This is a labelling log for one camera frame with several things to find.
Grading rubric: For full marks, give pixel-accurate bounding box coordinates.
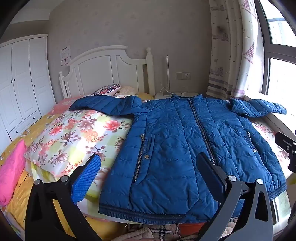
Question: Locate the printed curtain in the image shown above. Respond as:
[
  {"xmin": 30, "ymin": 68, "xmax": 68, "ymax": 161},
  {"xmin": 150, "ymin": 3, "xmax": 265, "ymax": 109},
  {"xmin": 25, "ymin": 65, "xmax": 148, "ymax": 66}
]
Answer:
[{"xmin": 205, "ymin": 0, "xmax": 259, "ymax": 100}]

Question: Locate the white nightstand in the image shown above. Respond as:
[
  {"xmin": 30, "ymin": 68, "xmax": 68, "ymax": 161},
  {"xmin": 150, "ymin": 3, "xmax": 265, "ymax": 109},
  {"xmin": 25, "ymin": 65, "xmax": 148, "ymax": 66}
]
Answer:
[{"xmin": 154, "ymin": 91, "xmax": 199, "ymax": 100}]

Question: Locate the white window sill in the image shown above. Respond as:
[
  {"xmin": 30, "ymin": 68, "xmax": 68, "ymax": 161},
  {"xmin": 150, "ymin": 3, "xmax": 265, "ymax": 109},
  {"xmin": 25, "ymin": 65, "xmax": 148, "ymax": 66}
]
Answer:
[{"xmin": 244, "ymin": 94, "xmax": 296, "ymax": 142}]

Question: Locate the white bed headboard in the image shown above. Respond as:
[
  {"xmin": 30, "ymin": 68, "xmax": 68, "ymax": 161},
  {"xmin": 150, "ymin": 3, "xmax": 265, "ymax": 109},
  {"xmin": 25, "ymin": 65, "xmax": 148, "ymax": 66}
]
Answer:
[{"xmin": 59, "ymin": 45, "xmax": 156, "ymax": 100}]

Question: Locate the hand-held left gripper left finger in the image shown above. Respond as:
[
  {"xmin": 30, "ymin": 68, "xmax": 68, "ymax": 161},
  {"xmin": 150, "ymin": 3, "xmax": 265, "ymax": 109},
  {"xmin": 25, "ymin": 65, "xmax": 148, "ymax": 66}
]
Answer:
[{"xmin": 24, "ymin": 153, "xmax": 102, "ymax": 241}]

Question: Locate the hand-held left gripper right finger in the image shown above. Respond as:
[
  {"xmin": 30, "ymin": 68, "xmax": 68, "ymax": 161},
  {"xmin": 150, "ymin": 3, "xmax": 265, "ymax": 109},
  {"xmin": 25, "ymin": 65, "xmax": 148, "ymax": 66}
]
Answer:
[{"xmin": 196, "ymin": 152, "xmax": 274, "ymax": 241}]

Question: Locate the floral quilt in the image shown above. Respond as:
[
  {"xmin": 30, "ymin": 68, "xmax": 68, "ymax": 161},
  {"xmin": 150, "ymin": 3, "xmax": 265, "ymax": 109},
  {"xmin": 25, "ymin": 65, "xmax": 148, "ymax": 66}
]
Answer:
[{"xmin": 24, "ymin": 108, "xmax": 133, "ymax": 183}]

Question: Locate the plaid blanket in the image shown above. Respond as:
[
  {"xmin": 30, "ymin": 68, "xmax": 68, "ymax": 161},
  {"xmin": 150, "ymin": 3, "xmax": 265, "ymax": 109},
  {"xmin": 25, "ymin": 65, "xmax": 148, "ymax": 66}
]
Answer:
[{"xmin": 119, "ymin": 224, "xmax": 201, "ymax": 241}]

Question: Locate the orange cloth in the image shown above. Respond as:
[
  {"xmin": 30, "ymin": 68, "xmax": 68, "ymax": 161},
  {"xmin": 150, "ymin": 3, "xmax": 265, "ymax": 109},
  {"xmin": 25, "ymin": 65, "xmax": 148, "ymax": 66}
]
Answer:
[{"xmin": 179, "ymin": 222, "xmax": 207, "ymax": 235}]

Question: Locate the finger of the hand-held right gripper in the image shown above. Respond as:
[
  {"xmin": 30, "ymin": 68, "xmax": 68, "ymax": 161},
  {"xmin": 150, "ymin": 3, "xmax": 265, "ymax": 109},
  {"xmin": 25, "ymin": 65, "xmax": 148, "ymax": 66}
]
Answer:
[{"xmin": 275, "ymin": 131, "xmax": 296, "ymax": 173}]

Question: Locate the pale pillow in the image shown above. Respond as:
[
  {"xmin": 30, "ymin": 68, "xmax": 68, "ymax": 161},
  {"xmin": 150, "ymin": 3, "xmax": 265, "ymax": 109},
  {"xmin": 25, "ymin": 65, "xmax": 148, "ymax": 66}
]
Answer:
[{"xmin": 118, "ymin": 86, "xmax": 139, "ymax": 96}]

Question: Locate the blue puffer jacket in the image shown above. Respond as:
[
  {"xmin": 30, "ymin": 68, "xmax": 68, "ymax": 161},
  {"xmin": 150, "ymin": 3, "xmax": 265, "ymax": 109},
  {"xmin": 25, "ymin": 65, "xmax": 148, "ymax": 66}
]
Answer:
[{"xmin": 69, "ymin": 94, "xmax": 288, "ymax": 224}]

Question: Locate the white wardrobe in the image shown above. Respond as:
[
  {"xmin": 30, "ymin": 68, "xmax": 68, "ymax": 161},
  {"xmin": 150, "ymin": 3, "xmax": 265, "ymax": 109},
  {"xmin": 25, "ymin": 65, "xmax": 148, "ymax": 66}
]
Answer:
[{"xmin": 0, "ymin": 34, "xmax": 56, "ymax": 142}]

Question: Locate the patterned round cushion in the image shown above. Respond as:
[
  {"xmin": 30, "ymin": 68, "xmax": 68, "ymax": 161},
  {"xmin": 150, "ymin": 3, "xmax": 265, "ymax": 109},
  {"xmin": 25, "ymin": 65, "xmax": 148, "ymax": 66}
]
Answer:
[{"xmin": 91, "ymin": 84, "xmax": 121, "ymax": 96}]

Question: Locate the white wall notice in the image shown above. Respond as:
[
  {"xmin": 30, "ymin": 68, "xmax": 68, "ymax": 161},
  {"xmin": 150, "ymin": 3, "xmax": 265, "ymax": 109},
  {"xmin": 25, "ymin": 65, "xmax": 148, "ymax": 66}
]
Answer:
[{"xmin": 60, "ymin": 46, "xmax": 72, "ymax": 58}]

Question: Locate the window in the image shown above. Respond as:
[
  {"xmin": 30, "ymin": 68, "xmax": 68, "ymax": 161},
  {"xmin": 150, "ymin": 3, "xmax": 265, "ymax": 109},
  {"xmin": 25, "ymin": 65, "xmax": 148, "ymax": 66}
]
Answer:
[{"xmin": 254, "ymin": 0, "xmax": 296, "ymax": 102}]

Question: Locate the pink pillow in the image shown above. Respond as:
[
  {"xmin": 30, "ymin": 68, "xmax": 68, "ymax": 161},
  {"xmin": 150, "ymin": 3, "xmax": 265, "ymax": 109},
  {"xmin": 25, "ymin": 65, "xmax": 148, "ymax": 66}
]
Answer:
[{"xmin": 0, "ymin": 139, "xmax": 27, "ymax": 207}]

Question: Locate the yellow bedsheet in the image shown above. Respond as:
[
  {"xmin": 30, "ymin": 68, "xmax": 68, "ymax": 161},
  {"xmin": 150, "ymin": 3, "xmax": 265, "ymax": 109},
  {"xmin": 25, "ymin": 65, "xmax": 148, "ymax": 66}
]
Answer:
[{"xmin": 0, "ymin": 97, "xmax": 130, "ymax": 241}]

